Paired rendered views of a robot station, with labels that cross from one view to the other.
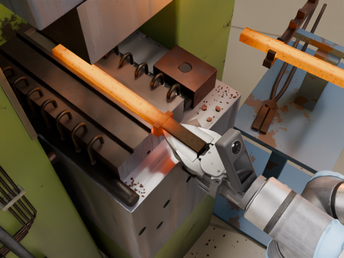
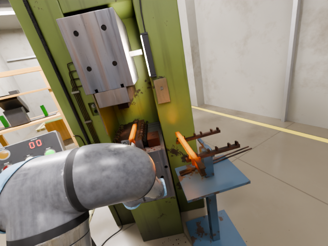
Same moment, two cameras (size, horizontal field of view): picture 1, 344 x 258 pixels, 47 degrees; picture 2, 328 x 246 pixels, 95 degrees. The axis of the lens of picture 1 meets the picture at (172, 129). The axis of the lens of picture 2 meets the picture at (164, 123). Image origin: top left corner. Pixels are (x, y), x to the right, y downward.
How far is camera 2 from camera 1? 89 cm
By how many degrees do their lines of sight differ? 51
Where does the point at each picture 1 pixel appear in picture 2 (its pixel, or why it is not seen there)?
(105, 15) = (102, 98)
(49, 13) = (87, 92)
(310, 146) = (193, 187)
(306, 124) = (199, 180)
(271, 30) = (272, 174)
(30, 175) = not seen: hidden behind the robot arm
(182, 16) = (162, 123)
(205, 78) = (153, 138)
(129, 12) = (109, 100)
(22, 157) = (104, 137)
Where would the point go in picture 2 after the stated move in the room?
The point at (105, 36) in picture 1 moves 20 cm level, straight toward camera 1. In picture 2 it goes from (102, 103) to (71, 115)
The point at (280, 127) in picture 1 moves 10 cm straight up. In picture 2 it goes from (189, 176) to (187, 165)
